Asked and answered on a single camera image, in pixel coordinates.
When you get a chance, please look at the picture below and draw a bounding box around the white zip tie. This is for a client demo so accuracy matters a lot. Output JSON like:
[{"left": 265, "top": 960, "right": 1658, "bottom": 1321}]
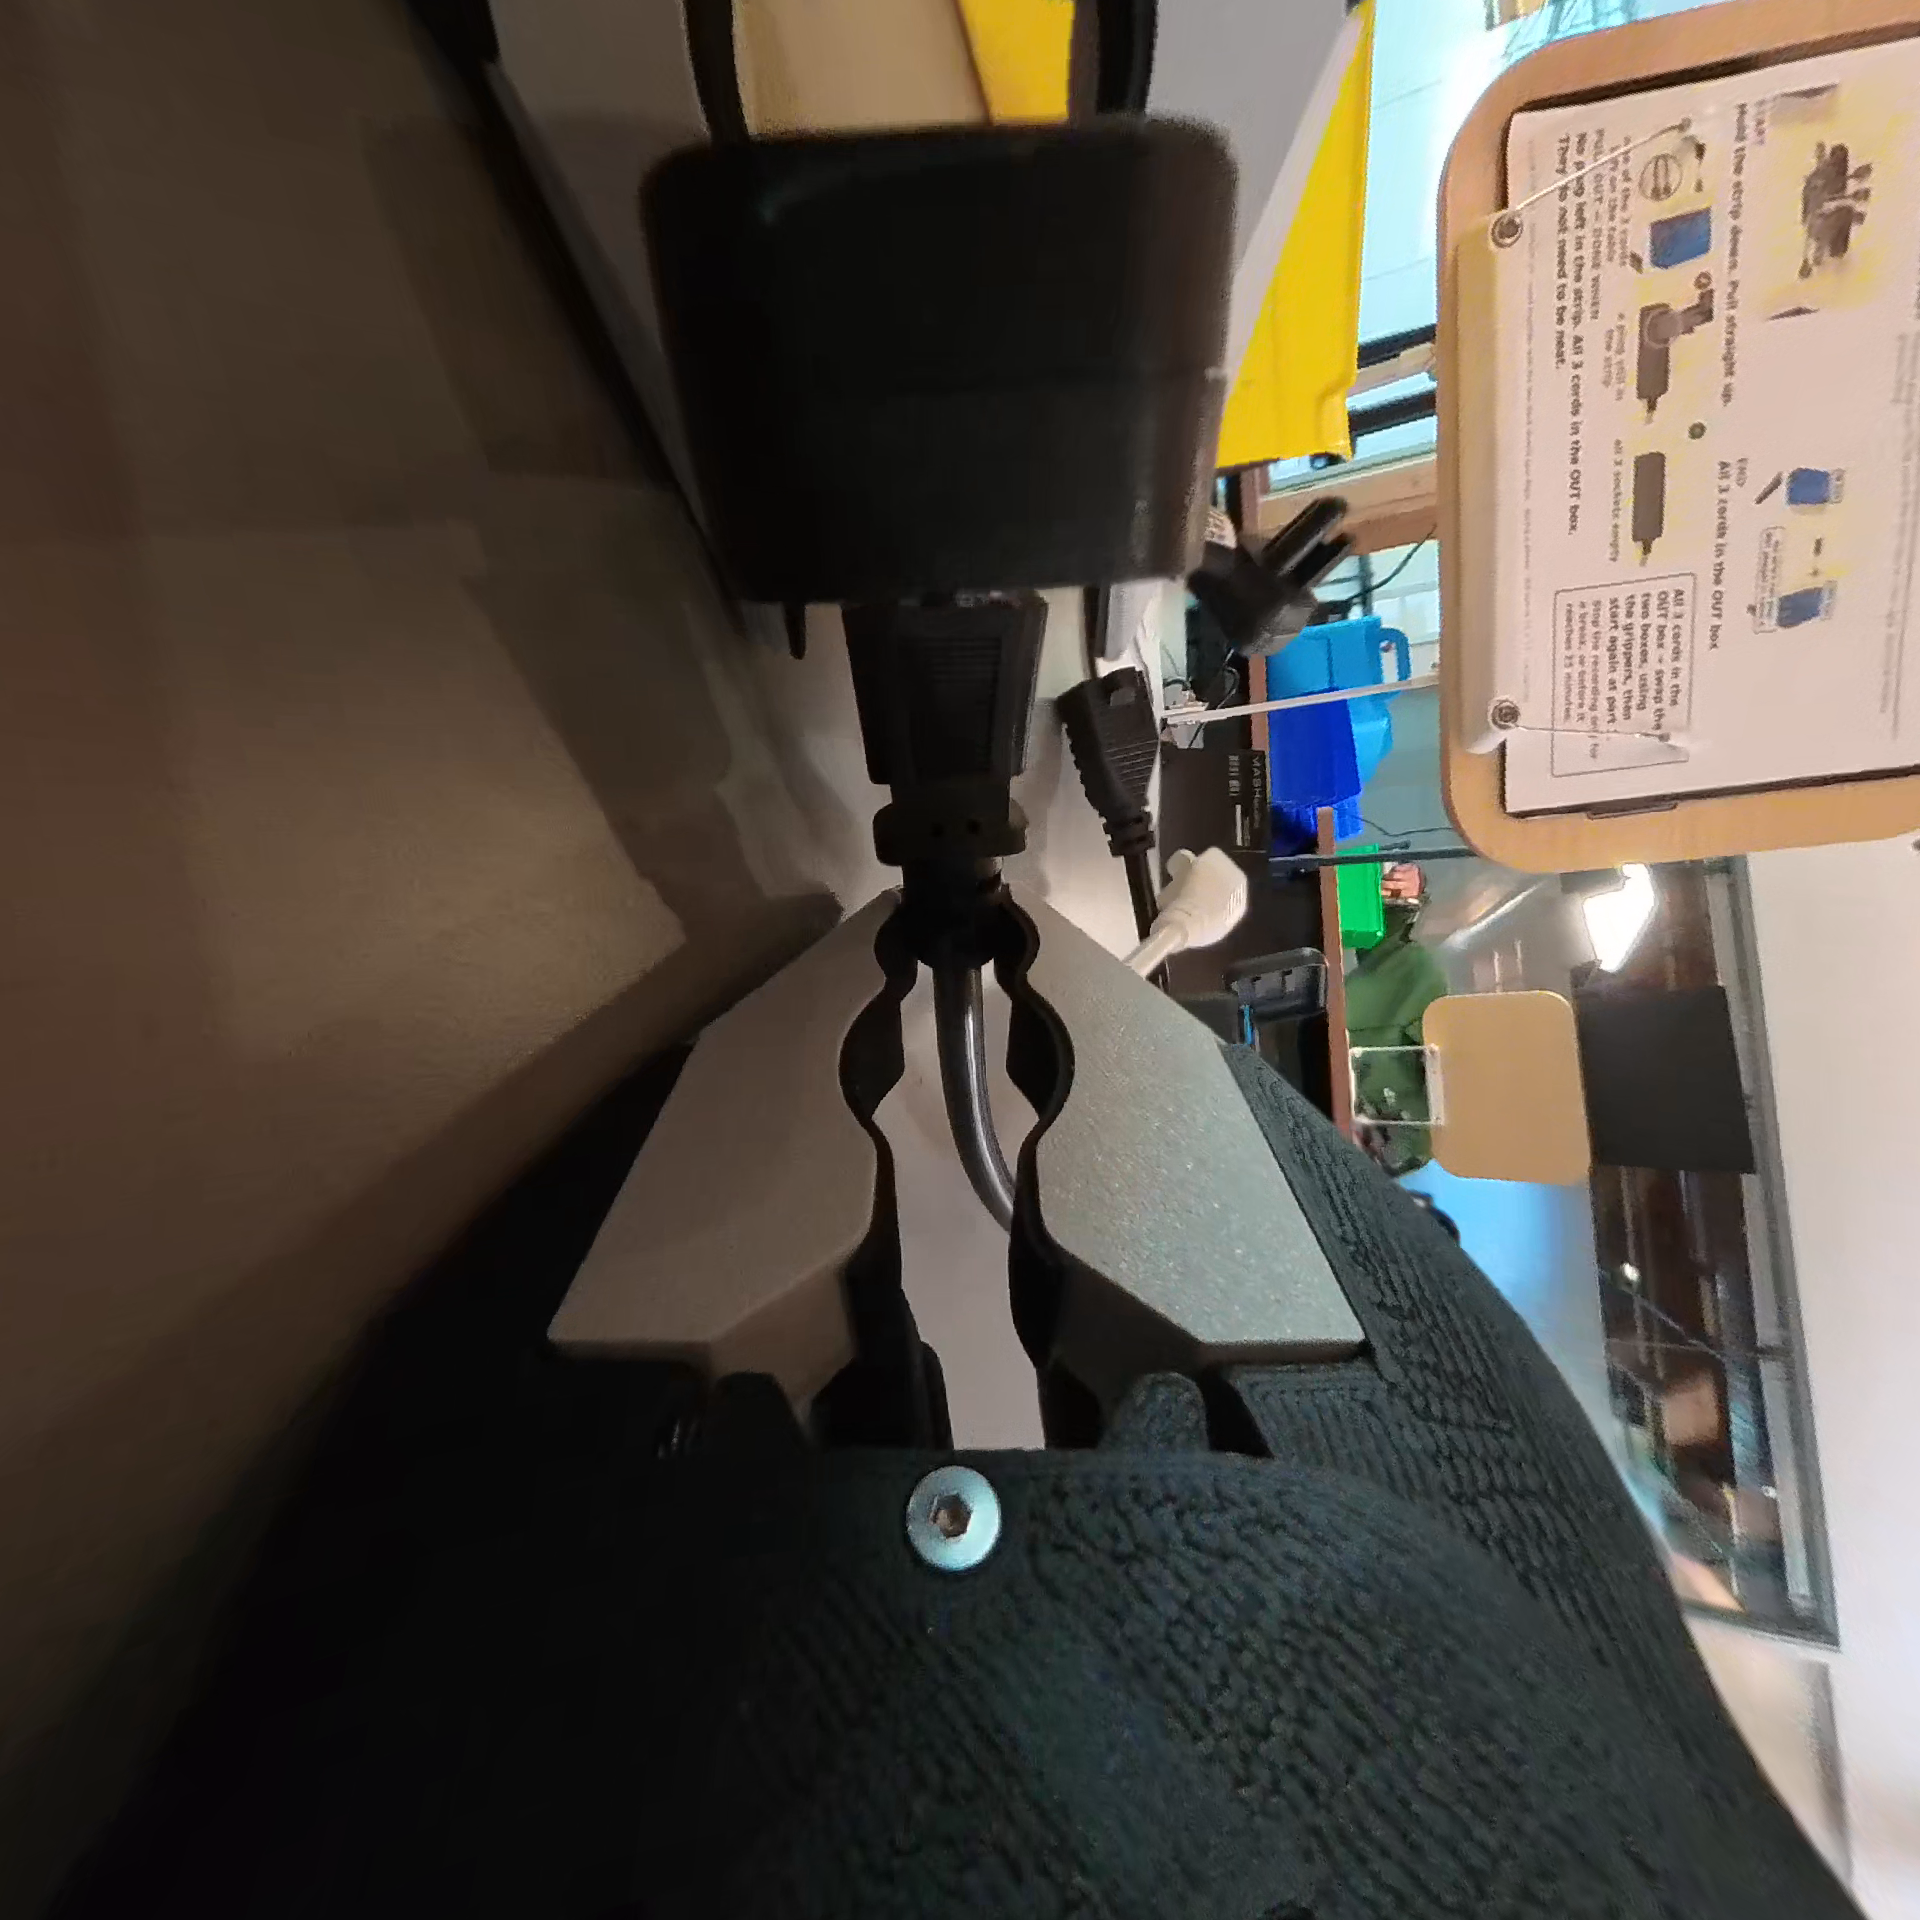
[{"left": 1162, "top": 671, "right": 1442, "bottom": 736}]

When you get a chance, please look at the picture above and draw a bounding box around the small wooden tag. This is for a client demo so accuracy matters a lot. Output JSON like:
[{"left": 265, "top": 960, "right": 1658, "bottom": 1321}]
[{"left": 1421, "top": 991, "right": 1594, "bottom": 1187}]

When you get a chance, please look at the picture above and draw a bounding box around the black power strip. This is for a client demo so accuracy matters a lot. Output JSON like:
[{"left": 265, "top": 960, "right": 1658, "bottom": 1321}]
[{"left": 642, "top": 120, "right": 1243, "bottom": 609}]

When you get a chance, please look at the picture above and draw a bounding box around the wooden instruction board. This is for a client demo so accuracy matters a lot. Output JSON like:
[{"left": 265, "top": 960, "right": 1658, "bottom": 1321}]
[{"left": 1439, "top": 0, "right": 1920, "bottom": 873}]

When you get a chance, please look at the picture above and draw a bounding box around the black clamp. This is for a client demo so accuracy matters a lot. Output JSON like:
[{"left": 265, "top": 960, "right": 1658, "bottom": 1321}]
[{"left": 1228, "top": 948, "right": 1328, "bottom": 1051}]

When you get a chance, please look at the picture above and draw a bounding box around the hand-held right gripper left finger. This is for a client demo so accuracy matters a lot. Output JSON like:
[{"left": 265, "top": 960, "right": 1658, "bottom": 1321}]
[{"left": 546, "top": 892, "right": 923, "bottom": 1419}]

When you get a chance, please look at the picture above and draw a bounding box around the yellow sheet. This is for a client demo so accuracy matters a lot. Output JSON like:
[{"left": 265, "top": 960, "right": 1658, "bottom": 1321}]
[{"left": 961, "top": 0, "right": 1375, "bottom": 471}]

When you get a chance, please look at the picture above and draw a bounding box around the white instruction sheet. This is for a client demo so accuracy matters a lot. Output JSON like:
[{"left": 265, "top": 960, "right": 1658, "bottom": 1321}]
[{"left": 1505, "top": 37, "right": 1920, "bottom": 819}]

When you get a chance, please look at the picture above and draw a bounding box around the black power plug with cable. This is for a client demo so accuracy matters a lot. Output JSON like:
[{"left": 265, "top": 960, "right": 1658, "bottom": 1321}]
[{"left": 844, "top": 591, "right": 1052, "bottom": 1239}]

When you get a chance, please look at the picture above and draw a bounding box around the white power plug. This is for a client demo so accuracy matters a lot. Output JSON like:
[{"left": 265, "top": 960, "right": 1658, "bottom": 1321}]
[{"left": 1117, "top": 843, "right": 1250, "bottom": 986}]

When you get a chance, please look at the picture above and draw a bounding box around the black box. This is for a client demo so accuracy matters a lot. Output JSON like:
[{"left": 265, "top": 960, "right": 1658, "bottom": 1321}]
[{"left": 1162, "top": 744, "right": 1277, "bottom": 1000}]

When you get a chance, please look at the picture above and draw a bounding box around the blue plastic bin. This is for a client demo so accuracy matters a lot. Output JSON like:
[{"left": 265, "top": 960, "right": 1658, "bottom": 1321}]
[{"left": 1259, "top": 612, "right": 1412, "bottom": 842}]

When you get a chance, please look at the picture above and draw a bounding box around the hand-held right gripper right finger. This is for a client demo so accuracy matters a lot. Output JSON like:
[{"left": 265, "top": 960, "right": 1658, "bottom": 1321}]
[{"left": 996, "top": 892, "right": 1369, "bottom": 1397}]

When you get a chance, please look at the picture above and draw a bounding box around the black plug with bare prongs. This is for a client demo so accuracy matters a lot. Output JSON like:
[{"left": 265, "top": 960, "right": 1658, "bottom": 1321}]
[{"left": 1192, "top": 496, "right": 1354, "bottom": 653}]

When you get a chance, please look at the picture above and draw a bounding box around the black panel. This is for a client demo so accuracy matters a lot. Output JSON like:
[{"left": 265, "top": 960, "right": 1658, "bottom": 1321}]
[{"left": 1575, "top": 984, "right": 1759, "bottom": 1173}]

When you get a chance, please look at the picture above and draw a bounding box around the black power strip cable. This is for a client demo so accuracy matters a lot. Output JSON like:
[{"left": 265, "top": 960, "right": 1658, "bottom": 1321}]
[{"left": 681, "top": 0, "right": 748, "bottom": 144}]

